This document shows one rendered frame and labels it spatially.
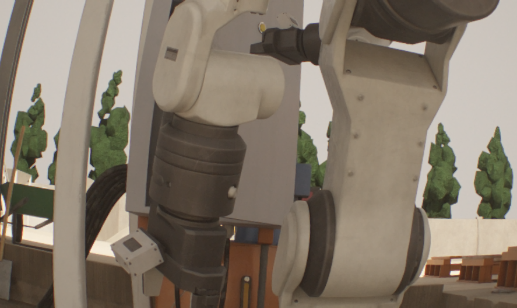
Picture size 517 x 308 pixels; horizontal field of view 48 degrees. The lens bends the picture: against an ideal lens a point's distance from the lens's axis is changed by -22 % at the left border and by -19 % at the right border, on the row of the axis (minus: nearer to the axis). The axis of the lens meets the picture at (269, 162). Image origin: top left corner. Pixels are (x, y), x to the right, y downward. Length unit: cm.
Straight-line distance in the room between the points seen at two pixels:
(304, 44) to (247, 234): 128
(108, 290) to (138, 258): 341
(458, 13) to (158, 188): 35
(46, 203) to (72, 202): 438
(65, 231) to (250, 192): 49
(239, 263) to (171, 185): 157
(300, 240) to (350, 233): 6
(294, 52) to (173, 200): 68
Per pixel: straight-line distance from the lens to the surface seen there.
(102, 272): 409
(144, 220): 193
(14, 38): 668
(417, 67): 88
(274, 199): 163
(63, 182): 132
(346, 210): 84
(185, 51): 63
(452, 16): 61
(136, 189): 174
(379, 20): 75
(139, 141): 175
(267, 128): 161
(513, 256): 404
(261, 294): 206
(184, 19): 64
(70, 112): 136
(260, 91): 67
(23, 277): 430
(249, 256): 222
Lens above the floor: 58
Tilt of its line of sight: 7 degrees up
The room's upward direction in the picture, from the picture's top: 4 degrees clockwise
